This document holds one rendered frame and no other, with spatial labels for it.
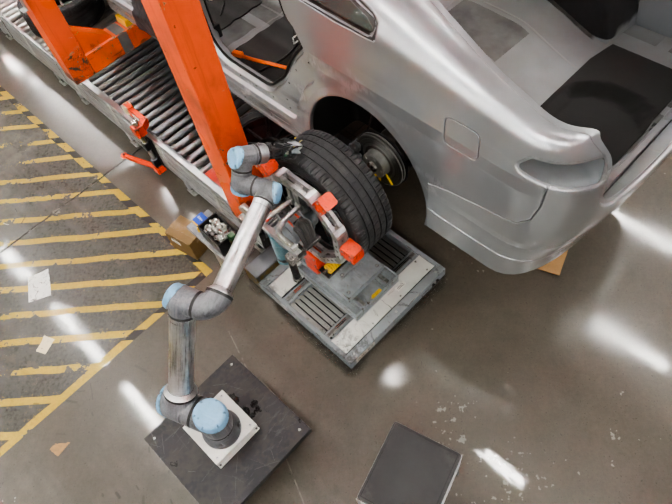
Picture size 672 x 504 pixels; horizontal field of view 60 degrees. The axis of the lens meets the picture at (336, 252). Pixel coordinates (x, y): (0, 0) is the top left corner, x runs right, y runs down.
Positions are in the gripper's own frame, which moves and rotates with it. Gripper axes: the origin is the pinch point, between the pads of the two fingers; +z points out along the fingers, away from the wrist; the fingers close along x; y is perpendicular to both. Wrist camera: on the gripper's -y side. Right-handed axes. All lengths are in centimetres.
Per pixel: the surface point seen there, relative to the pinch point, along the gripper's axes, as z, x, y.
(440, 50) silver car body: 13, 49, 67
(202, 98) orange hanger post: -38.6, 21.7, -18.0
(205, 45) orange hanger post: -39, 44, -11
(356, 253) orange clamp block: 8, -44, 35
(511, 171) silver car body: 25, 9, 97
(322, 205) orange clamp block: -8.1, -18.7, 28.9
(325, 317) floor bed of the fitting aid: 32, -111, -15
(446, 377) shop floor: 64, -127, 54
